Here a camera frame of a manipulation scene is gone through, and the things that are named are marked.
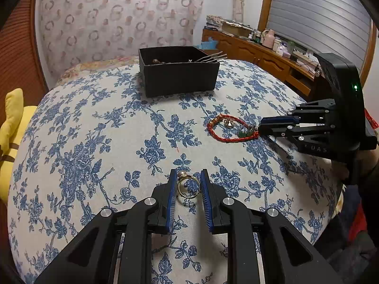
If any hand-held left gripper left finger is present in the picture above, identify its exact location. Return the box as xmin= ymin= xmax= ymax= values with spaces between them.
xmin=34 ymin=169 xmax=178 ymax=284

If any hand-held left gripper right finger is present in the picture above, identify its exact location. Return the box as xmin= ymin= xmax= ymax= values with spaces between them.
xmin=200 ymin=169 xmax=344 ymax=284

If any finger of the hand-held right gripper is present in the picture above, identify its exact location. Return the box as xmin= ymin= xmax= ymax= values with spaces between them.
xmin=260 ymin=98 xmax=336 ymax=126
xmin=259 ymin=124 xmax=338 ymax=156

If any gold pearl ring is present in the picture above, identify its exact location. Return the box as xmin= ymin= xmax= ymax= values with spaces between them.
xmin=177 ymin=170 xmax=202 ymax=199

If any red braided bracelet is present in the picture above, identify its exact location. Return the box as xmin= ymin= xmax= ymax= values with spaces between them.
xmin=207 ymin=114 xmax=262 ymax=142

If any silver ornate hairpin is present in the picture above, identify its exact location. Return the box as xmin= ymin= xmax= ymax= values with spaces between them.
xmin=188 ymin=52 xmax=228 ymax=64

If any black storage box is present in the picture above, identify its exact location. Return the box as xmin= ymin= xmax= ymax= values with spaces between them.
xmin=139 ymin=46 xmax=220 ymax=98

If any wooden sideboard cabinet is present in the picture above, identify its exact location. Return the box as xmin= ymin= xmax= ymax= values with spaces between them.
xmin=202 ymin=29 xmax=323 ymax=101

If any grey window blind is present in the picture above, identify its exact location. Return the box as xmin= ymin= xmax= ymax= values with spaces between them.
xmin=265 ymin=0 xmax=372 ymax=62

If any pink thermos jug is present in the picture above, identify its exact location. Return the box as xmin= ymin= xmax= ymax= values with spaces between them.
xmin=263 ymin=30 xmax=275 ymax=48

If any blue floral tablecloth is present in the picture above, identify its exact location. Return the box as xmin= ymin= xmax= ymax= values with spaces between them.
xmin=7 ymin=59 xmax=347 ymax=284

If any brown box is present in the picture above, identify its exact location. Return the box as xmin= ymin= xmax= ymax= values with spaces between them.
xmin=221 ymin=21 xmax=252 ymax=37

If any blue plastic bag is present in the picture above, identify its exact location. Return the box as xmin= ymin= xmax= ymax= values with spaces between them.
xmin=197 ymin=37 xmax=218 ymax=51

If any pile of papers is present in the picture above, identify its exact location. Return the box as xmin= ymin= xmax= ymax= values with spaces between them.
xmin=206 ymin=15 xmax=234 ymax=30

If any floral bed quilt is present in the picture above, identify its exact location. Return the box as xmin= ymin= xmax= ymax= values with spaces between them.
xmin=56 ymin=55 xmax=143 ymax=85

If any yellow plush toy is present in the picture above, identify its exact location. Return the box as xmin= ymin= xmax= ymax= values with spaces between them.
xmin=0 ymin=88 xmax=37 ymax=204

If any circle print curtain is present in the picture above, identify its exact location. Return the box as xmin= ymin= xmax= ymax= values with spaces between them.
xmin=35 ymin=0 xmax=205 ymax=77

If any wooden louvered wardrobe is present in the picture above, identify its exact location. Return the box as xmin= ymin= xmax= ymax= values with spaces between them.
xmin=0 ymin=0 xmax=49 ymax=119

